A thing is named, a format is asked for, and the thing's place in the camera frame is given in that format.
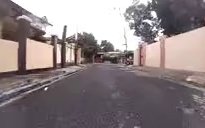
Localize low building at road end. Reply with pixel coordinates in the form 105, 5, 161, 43
93, 50, 135, 65

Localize distant trees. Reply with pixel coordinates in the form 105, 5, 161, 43
77, 31, 115, 63

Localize pole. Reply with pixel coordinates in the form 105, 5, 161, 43
122, 26, 128, 53

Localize grey asphalt road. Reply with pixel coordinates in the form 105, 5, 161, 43
0, 63, 205, 128

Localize group of dark trees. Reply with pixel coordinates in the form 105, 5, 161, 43
123, 0, 205, 44

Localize grey pavement with kerb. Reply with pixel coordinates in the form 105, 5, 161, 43
0, 63, 88, 108

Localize grey roadside verge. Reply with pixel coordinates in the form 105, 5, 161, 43
123, 63, 205, 93

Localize building with pale roof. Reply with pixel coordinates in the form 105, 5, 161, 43
0, 0, 54, 43

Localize pale wall with brown posts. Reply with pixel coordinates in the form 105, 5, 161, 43
0, 18, 83, 76

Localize pale wall with pink posts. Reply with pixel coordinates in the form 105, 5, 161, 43
133, 14, 205, 76

